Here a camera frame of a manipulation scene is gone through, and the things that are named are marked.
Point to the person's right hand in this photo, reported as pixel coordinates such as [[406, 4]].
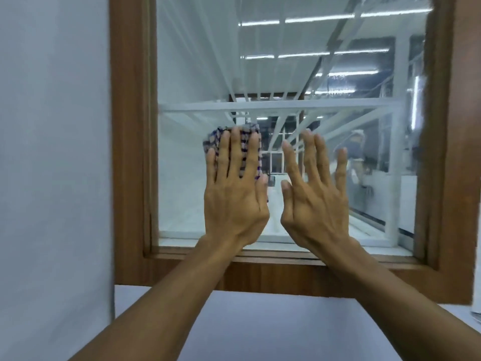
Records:
[[315, 214]]

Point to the person's left hand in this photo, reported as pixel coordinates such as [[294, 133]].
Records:
[[235, 210]]

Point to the person's left forearm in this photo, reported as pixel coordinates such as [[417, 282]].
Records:
[[161, 315]]

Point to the person's right forearm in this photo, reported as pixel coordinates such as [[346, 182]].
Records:
[[406, 315]]

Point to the wooden glass display cabinet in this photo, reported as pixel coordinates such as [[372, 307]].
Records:
[[129, 146]]

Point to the blue white checkered cloth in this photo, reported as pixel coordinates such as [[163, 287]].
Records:
[[214, 139]]

